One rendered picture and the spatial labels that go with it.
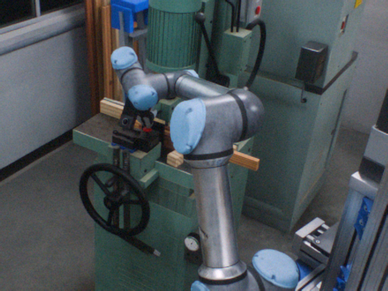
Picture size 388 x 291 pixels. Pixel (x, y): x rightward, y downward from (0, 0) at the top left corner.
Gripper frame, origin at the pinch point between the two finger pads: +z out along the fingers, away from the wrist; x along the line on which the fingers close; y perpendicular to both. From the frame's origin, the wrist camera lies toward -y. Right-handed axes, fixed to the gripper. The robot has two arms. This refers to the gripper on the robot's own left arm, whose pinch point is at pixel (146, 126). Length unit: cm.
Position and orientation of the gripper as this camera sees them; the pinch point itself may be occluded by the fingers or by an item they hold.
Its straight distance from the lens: 183.2
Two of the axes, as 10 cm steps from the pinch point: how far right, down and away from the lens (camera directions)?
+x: -8.8, -3.2, 3.6
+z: 1.6, 5.2, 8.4
